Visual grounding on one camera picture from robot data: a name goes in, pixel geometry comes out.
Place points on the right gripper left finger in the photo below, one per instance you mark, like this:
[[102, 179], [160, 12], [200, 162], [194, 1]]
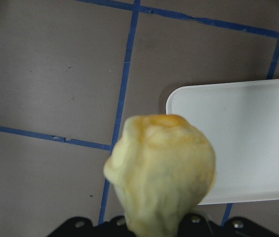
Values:
[[83, 227]]

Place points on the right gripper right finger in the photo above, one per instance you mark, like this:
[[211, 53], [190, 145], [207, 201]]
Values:
[[200, 224]]

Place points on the white rectangular tray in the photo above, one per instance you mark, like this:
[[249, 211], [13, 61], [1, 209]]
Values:
[[241, 120]]

